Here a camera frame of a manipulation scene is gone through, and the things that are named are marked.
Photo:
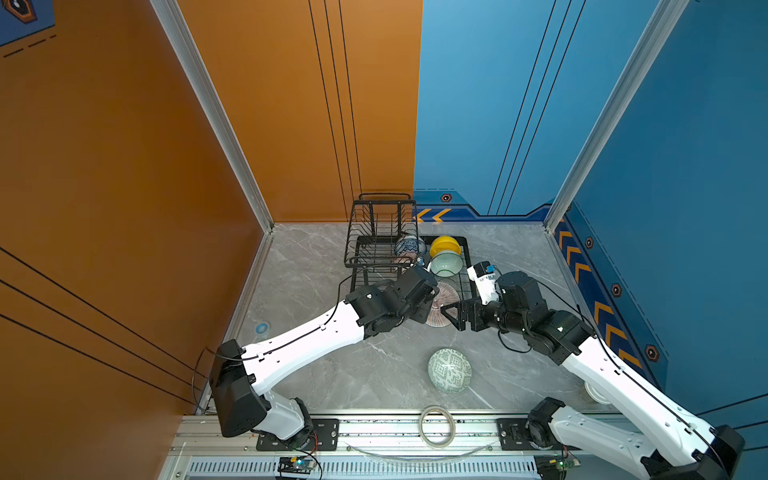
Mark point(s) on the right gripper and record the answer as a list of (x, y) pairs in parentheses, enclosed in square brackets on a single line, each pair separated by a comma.
[(475, 305)]

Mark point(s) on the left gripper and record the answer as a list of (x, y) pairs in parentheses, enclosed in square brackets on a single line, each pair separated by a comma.
[(425, 305)]

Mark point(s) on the pink striped bowl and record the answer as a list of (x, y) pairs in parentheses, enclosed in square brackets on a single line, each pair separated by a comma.
[(446, 296)]

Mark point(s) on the pale green ribbed bowl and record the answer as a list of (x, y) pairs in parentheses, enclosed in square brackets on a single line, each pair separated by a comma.
[(446, 264)]

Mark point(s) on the green patterned bowl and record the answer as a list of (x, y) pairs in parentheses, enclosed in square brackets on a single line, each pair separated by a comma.
[(449, 370)]

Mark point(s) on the blue floral bowl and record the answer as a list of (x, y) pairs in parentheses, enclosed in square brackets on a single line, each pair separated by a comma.
[(410, 244)]

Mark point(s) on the yellow bowl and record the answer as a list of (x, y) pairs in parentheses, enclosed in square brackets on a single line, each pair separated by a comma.
[(445, 243)]

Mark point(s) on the orange patterned bowl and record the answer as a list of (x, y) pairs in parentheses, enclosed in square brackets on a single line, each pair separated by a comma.
[(407, 259)]

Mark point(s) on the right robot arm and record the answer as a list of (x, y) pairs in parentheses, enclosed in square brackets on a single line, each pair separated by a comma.
[(670, 443)]

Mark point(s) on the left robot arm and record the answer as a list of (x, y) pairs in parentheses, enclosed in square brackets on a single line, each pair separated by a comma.
[(242, 378)]

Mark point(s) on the clear tape roll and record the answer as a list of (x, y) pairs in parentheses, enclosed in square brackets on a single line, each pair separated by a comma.
[(436, 427)]

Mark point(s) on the white lidded cup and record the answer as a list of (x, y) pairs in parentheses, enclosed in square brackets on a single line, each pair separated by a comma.
[(595, 395)]

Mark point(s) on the right green circuit board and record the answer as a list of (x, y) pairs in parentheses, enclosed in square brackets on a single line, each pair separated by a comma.
[(556, 468)]

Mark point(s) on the green circuit board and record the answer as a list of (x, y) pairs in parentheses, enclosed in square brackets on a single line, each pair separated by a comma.
[(296, 467), (556, 468)]

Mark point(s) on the left green circuit board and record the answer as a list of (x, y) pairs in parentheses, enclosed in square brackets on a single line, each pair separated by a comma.
[(296, 467)]

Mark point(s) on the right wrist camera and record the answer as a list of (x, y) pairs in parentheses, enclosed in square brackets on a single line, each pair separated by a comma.
[(484, 276)]

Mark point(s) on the black wire dish rack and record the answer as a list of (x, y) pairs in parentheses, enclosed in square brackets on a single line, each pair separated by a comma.
[(376, 221)]

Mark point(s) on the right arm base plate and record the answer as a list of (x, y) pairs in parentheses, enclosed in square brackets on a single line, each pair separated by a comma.
[(523, 435)]

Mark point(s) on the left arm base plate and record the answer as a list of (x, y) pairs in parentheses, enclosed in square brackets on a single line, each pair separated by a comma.
[(323, 438)]

